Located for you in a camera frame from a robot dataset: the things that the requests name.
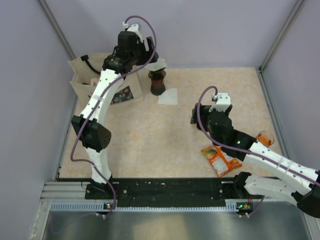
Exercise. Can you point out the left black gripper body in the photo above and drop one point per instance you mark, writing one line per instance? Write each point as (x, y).
(138, 56)

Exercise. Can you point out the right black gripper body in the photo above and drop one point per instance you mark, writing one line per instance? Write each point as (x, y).
(204, 111)

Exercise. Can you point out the white paper coffee filters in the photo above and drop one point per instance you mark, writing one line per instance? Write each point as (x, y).
(169, 97)

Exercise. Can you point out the olive green coffee dripper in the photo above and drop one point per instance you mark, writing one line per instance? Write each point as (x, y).
(158, 75)

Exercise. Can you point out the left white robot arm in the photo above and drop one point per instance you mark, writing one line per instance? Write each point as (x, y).
(89, 125)

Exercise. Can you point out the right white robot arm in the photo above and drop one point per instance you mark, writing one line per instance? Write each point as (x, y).
(293, 182)

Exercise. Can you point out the red glass coffee server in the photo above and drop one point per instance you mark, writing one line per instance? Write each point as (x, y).
(157, 87)

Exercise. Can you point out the orange snack packet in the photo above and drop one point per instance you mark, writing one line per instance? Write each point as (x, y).
(220, 161)

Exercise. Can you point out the box inside tote bag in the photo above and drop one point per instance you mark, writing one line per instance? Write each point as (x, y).
(94, 81)

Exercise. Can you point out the beige canvas tote bag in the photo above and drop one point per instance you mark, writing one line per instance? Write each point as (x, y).
(89, 66)

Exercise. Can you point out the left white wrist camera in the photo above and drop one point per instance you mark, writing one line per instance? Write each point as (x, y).
(135, 28)

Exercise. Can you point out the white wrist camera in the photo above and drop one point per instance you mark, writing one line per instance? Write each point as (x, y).
(222, 102)
(135, 28)

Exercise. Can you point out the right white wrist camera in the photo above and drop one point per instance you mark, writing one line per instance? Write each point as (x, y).
(222, 102)

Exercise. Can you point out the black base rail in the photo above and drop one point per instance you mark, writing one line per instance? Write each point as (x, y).
(165, 192)

